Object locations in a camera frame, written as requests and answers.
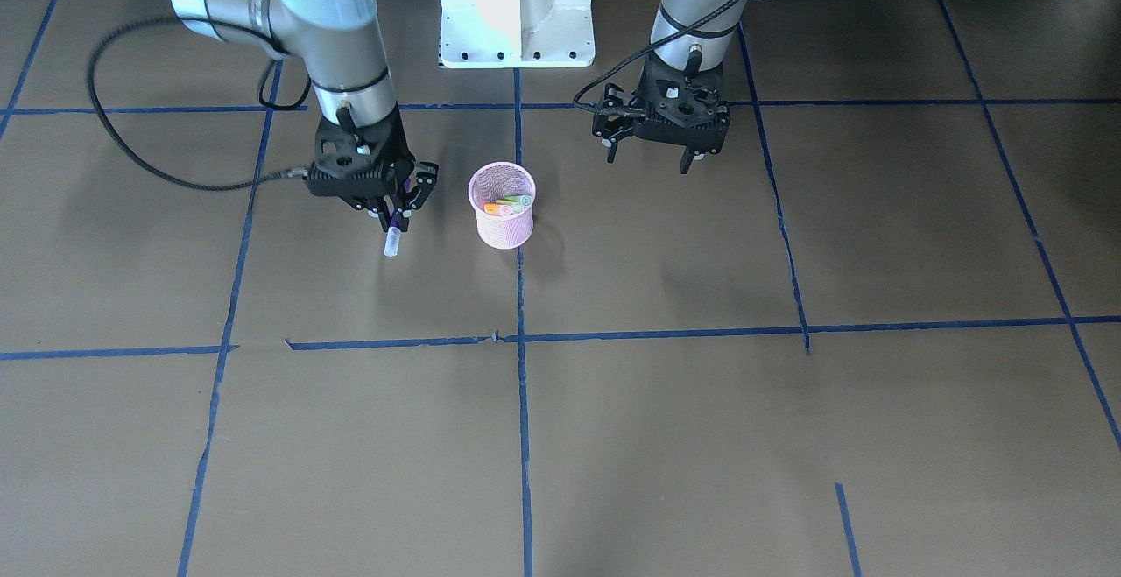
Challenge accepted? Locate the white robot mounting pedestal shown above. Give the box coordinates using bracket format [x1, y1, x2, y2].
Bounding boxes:
[438, 0, 596, 69]

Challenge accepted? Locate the green highlighter pen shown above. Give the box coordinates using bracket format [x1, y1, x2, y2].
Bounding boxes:
[504, 194, 535, 211]

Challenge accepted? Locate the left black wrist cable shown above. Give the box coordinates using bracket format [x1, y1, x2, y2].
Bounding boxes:
[573, 0, 789, 117]

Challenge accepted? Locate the pink mesh pen holder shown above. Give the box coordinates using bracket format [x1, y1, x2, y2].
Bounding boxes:
[467, 161, 537, 250]

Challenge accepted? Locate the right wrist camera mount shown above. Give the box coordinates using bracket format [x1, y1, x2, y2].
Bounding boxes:
[313, 108, 415, 183]

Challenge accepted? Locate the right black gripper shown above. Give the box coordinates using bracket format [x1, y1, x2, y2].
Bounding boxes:
[305, 158, 438, 233]

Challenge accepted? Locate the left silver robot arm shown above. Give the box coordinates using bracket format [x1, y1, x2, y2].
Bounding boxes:
[573, 0, 752, 173]

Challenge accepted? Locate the purple highlighter pen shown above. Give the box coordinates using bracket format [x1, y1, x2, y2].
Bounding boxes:
[382, 210, 410, 257]

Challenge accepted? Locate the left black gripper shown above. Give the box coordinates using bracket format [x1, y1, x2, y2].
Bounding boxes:
[592, 65, 731, 175]

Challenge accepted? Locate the yellow highlighter pen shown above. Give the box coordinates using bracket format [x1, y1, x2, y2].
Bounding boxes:
[493, 195, 532, 213]

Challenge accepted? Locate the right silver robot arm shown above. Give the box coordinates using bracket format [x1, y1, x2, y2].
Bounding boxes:
[85, 0, 438, 235]

